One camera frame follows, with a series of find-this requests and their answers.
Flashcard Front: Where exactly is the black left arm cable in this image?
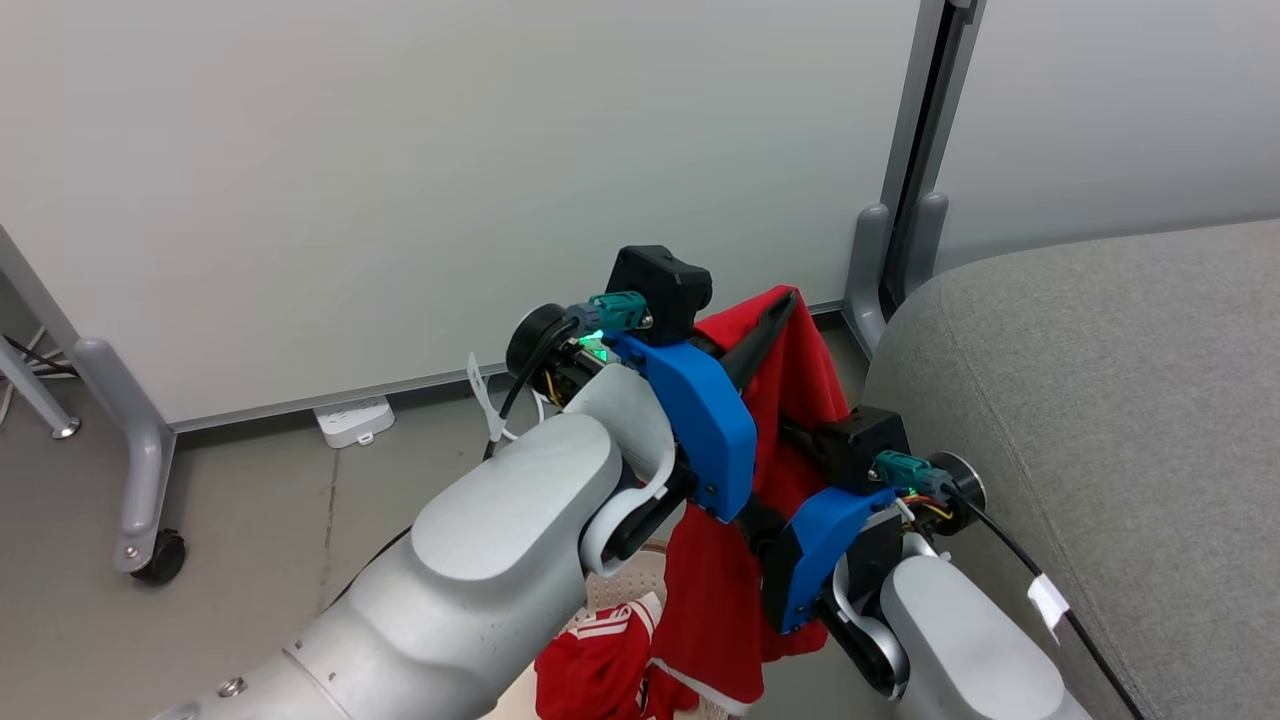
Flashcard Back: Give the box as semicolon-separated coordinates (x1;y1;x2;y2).
484;318;584;462

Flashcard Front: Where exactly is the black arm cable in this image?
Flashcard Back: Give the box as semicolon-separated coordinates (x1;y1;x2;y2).
484;318;584;462
960;498;1147;720

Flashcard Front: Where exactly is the white cable label tag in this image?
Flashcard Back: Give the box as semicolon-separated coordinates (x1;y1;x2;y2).
1026;572;1072;644

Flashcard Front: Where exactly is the grey partition post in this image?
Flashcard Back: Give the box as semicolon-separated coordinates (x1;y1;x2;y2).
878;0;987;301

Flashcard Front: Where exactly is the grey fabric sofa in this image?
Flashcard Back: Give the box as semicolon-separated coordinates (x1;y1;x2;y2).
862;218;1280;720

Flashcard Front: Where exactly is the teal right camera connector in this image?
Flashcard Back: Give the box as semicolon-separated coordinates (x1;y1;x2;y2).
871;450;942;497

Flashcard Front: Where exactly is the black floor cable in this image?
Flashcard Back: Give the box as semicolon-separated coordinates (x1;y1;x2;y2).
0;334;79;380

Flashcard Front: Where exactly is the large white partition panel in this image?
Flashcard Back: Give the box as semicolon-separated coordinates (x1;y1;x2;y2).
0;0;946;433

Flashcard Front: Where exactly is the grey partition foot with caster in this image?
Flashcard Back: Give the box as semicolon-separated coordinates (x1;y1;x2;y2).
72;337;187;576

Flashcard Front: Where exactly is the grey metal table leg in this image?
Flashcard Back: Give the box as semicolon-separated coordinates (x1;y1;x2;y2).
0;338;82;441

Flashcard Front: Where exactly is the teal left camera connector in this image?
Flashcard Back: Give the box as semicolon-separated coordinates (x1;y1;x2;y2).
584;291;653;334

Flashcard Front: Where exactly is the white power strip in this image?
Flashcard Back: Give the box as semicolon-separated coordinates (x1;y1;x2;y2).
313;396;396;449

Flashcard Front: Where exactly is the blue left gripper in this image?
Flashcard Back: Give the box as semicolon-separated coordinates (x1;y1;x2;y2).
505;291;800;524

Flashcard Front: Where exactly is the small white partition panel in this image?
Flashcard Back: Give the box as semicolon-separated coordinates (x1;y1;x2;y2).
935;0;1280;273

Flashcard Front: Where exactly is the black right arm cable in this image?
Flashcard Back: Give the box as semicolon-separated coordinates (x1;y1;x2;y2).
960;498;1147;720

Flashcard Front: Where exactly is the black caster wheel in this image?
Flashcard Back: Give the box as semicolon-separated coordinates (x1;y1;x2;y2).
130;529;189;587

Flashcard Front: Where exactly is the cream perforated laundry basket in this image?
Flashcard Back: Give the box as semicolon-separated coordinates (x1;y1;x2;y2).
480;543;751;720

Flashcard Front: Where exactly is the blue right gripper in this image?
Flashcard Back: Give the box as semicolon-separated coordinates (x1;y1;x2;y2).
743;420;987;637

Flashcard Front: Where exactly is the white cable tie tag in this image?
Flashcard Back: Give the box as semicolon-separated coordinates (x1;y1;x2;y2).
466;351;512;444

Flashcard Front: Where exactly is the teal camera connector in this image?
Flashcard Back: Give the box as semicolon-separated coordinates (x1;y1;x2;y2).
584;291;653;334
871;450;942;497

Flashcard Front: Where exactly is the red garment with white stripes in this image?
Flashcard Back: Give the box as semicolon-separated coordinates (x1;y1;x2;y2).
534;285;852;720

